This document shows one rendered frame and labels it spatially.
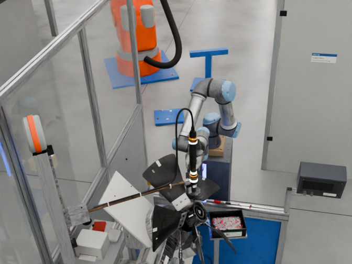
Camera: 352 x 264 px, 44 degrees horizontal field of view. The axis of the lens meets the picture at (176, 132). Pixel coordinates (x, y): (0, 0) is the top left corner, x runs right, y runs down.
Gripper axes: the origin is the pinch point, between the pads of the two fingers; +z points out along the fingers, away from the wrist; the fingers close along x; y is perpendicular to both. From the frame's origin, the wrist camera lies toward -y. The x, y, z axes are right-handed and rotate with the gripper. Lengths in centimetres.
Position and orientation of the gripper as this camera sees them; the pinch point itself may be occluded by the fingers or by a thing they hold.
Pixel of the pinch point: (191, 165)
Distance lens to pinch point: 222.5
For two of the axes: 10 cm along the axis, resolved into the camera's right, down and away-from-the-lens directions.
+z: -2.2, 5.6, -8.0
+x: -9.8, -1.0, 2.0
